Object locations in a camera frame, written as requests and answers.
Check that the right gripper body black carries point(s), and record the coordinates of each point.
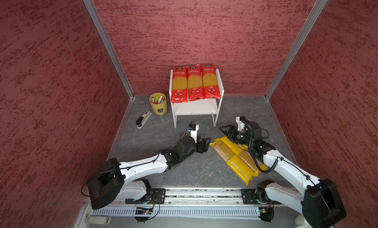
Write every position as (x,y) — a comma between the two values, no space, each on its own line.
(241,135)

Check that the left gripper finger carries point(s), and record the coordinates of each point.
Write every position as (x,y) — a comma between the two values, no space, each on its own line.
(206,141)
(202,150)

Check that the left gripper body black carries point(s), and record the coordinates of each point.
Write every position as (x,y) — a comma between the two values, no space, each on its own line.
(200,143)

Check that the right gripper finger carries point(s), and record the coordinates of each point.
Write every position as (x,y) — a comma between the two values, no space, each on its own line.
(227,129)
(233,136)

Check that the yellow pasta package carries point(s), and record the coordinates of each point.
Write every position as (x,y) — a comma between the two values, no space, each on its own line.
(237,157)

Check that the red spaghetti package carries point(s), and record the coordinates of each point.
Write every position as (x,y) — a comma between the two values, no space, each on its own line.
(210,82)
(179,91)
(195,84)

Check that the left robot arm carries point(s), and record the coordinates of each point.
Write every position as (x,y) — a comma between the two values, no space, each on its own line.
(125,180)

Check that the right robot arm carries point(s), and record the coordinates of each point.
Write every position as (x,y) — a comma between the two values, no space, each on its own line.
(318,200)

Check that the white two-tier shelf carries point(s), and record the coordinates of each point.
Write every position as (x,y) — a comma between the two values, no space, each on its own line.
(200,107)

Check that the yellow pen holder cup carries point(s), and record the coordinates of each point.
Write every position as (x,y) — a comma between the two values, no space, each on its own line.
(158,102)

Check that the black grey stapler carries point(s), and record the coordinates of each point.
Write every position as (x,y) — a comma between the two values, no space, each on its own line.
(143,119)

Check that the white remote device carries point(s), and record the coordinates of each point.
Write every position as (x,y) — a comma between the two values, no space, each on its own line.
(98,220)

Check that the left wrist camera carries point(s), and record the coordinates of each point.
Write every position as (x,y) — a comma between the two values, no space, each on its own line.
(193,129)

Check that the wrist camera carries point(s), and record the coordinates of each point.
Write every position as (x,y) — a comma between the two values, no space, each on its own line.
(240,123)
(193,129)

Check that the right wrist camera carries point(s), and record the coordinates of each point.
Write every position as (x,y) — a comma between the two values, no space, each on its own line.
(240,123)

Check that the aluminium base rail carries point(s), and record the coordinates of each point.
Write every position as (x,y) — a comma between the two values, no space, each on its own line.
(196,202)

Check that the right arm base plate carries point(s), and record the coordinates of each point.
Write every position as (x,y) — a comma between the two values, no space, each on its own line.
(251,197)

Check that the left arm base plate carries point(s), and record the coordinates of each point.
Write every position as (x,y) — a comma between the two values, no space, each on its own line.
(152,197)

